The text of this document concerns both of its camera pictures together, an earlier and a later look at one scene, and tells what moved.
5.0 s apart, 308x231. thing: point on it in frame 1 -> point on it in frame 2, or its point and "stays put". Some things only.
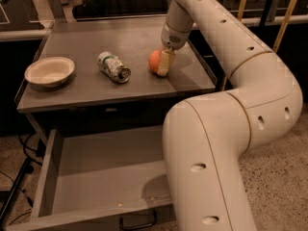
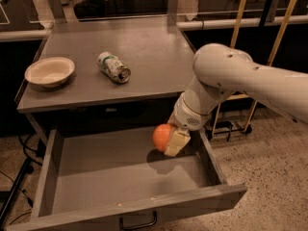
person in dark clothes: (105, 1) stays put
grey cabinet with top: (94, 73) stays put
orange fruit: (154, 60) -> (161, 136)
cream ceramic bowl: (50, 71) stays put
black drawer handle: (139, 225) stays put
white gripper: (170, 39) -> (187, 115)
